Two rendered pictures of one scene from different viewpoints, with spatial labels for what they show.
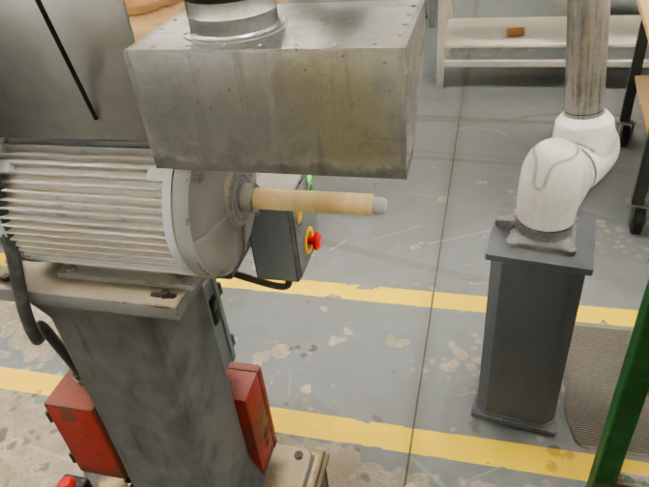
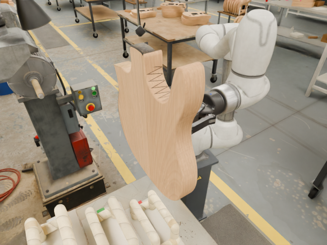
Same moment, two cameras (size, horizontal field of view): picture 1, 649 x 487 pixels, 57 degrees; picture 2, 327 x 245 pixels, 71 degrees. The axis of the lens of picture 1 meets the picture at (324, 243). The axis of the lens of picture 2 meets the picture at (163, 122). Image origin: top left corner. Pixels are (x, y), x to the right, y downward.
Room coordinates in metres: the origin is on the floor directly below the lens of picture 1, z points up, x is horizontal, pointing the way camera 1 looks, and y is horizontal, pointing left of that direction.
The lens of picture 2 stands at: (0.33, -1.18, 1.84)
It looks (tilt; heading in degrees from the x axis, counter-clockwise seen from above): 37 degrees down; 39
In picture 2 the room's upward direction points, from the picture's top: straight up
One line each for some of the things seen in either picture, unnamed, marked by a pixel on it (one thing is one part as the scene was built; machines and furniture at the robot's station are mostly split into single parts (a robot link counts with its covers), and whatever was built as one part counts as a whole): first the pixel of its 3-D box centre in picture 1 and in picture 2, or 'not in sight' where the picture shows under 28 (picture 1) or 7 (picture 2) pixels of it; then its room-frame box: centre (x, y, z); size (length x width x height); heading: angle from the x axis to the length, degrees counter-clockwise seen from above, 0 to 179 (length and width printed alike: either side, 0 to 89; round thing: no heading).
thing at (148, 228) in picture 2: not in sight; (143, 220); (0.64, -0.84, 1.04); 0.20 x 0.03 x 0.03; 71
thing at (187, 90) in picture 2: not in sight; (182, 87); (0.63, -0.98, 1.64); 0.07 x 0.04 x 0.10; 71
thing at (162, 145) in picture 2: not in sight; (150, 122); (0.68, -0.86, 1.48); 0.35 x 0.04 x 0.40; 71
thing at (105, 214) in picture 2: not in sight; (103, 215); (0.56, -0.71, 1.04); 0.11 x 0.03 x 0.03; 162
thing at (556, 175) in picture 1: (552, 180); (194, 135); (1.34, -0.62, 0.87); 0.18 x 0.16 x 0.22; 133
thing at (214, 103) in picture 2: not in sight; (204, 106); (0.85, -0.92, 1.46); 0.09 x 0.08 x 0.07; 161
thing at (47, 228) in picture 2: not in sight; (52, 226); (0.41, -0.66, 1.12); 0.11 x 0.03 x 0.03; 162
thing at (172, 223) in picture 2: not in sight; (162, 209); (0.72, -0.86, 1.04); 0.20 x 0.03 x 0.03; 71
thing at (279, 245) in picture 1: (251, 237); (80, 98); (1.05, 0.15, 0.99); 0.24 x 0.21 x 0.26; 72
